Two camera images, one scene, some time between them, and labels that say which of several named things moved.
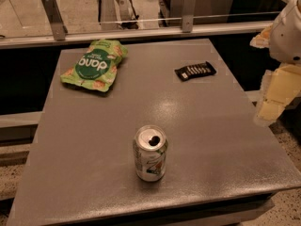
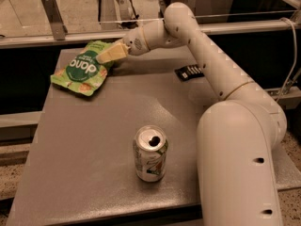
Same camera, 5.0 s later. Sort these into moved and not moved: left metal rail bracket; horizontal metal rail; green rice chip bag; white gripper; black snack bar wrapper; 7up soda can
Moved: green rice chip bag; white gripper
Not moved: black snack bar wrapper; horizontal metal rail; left metal rail bracket; 7up soda can
